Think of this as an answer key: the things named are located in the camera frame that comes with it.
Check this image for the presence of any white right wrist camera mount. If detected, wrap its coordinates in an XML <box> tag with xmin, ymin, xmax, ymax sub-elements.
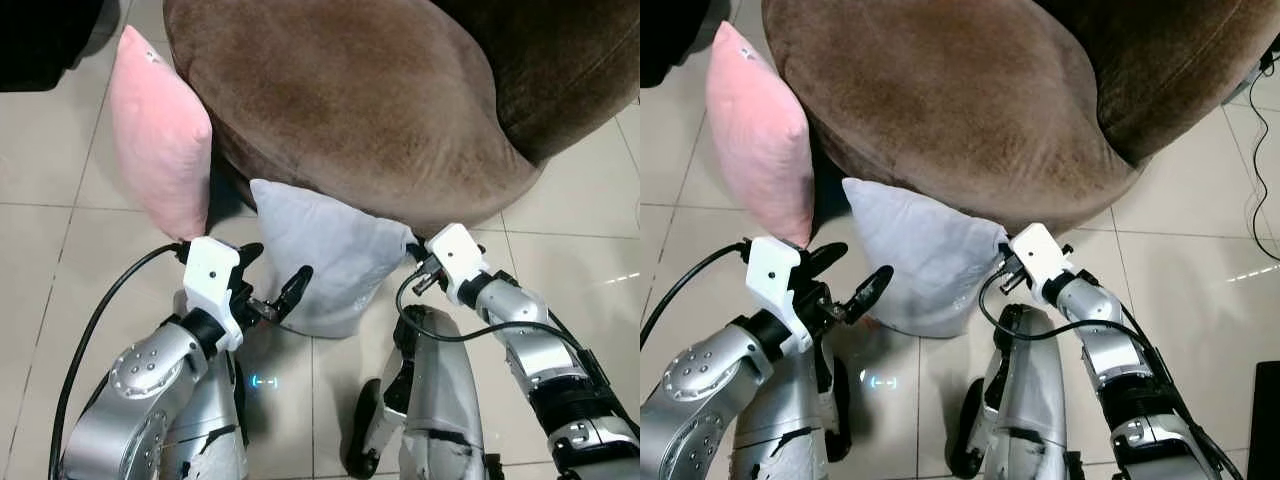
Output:
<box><xmin>1007</xmin><ymin>222</ymin><xmax>1073</xmax><ymax>303</ymax></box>
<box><xmin>424</xmin><ymin>223</ymin><xmax>492</xmax><ymax>307</ymax></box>

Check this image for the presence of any black floor cable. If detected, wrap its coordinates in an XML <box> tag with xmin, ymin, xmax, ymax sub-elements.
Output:
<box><xmin>1240</xmin><ymin>60</ymin><xmax>1280</xmax><ymax>266</ymax></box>

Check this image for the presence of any brown velvet armchair sofa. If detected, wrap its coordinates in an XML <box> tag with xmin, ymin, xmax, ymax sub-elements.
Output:
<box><xmin>761</xmin><ymin>0</ymin><xmax>1269</xmax><ymax>237</ymax></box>
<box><xmin>163</xmin><ymin>0</ymin><xmax>640</xmax><ymax>241</ymax></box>

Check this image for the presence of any black box base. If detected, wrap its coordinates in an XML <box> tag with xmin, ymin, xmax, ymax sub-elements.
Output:
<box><xmin>1250</xmin><ymin>360</ymin><xmax>1280</xmax><ymax>480</ymax></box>

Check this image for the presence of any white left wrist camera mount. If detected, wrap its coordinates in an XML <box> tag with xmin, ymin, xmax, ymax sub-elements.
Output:
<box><xmin>746</xmin><ymin>236</ymin><xmax>813</xmax><ymax>358</ymax></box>
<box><xmin>182</xmin><ymin>236</ymin><xmax>248</xmax><ymax>353</ymax></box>

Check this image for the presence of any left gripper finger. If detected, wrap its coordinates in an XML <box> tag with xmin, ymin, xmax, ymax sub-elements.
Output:
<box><xmin>277</xmin><ymin>264</ymin><xmax>315</xmax><ymax>314</ymax></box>
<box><xmin>235</xmin><ymin>242</ymin><xmax>266</xmax><ymax>293</ymax></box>
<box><xmin>805</xmin><ymin>242</ymin><xmax>851</xmax><ymax>289</ymax></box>
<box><xmin>848</xmin><ymin>264</ymin><xmax>896</xmax><ymax>323</ymax></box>

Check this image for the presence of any silver right robot leg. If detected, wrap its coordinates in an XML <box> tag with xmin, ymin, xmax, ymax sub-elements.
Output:
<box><xmin>945</xmin><ymin>303</ymin><xmax>1086</xmax><ymax>480</ymax></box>
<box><xmin>345</xmin><ymin>305</ymin><xmax>503</xmax><ymax>480</ymax></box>

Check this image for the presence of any grey pillow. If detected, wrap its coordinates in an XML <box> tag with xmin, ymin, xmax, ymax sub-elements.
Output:
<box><xmin>841</xmin><ymin>176</ymin><xmax>1013</xmax><ymax>341</ymax></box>
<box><xmin>247</xmin><ymin>177</ymin><xmax>421</xmax><ymax>341</ymax></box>

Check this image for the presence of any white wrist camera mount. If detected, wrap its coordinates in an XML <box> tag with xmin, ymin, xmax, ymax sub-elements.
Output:
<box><xmin>746</xmin><ymin>236</ymin><xmax>813</xmax><ymax>358</ymax></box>
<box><xmin>424</xmin><ymin>223</ymin><xmax>492</xmax><ymax>307</ymax></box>
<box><xmin>1007</xmin><ymin>222</ymin><xmax>1073</xmax><ymax>303</ymax></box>
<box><xmin>182</xmin><ymin>236</ymin><xmax>248</xmax><ymax>353</ymax></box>

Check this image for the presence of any pink pillow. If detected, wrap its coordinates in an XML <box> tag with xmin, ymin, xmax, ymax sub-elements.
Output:
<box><xmin>705</xmin><ymin>21</ymin><xmax>817</xmax><ymax>249</ymax></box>
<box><xmin>109</xmin><ymin>25</ymin><xmax>215</xmax><ymax>243</ymax></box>

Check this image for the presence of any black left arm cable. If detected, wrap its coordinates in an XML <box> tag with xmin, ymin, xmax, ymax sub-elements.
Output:
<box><xmin>48</xmin><ymin>243</ymin><xmax>191</xmax><ymax>476</ymax></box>
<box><xmin>640</xmin><ymin>240</ymin><xmax>751</xmax><ymax>351</ymax></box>

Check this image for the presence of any silver robot leg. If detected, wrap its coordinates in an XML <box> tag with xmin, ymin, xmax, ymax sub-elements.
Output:
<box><xmin>735</xmin><ymin>335</ymin><xmax>853</xmax><ymax>480</ymax></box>
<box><xmin>945</xmin><ymin>303</ymin><xmax>1086</xmax><ymax>480</ymax></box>
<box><xmin>345</xmin><ymin>305</ymin><xmax>503</xmax><ymax>480</ymax></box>
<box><xmin>160</xmin><ymin>325</ymin><xmax>253</xmax><ymax>480</ymax></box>

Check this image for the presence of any silver left robot leg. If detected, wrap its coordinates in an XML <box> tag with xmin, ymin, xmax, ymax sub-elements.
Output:
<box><xmin>735</xmin><ymin>335</ymin><xmax>853</xmax><ymax>480</ymax></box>
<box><xmin>160</xmin><ymin>325</ymin><xmax>253</xmax><ymax>480</ymax></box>

